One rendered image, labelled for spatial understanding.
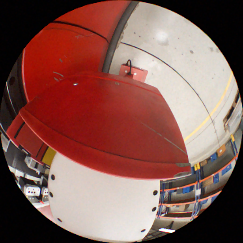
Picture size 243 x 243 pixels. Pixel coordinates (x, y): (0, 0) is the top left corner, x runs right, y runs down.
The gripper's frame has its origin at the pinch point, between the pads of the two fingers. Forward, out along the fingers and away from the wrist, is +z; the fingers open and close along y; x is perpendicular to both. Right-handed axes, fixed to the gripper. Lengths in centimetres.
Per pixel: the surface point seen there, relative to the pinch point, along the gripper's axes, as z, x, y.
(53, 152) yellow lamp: -5.6, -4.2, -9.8
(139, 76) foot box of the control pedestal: 61, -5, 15
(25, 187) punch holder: -33, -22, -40
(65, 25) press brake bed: 12.7, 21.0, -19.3
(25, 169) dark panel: -44, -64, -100
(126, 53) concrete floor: 75, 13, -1
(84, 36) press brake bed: 24.0, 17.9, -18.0
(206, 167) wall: -60, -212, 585
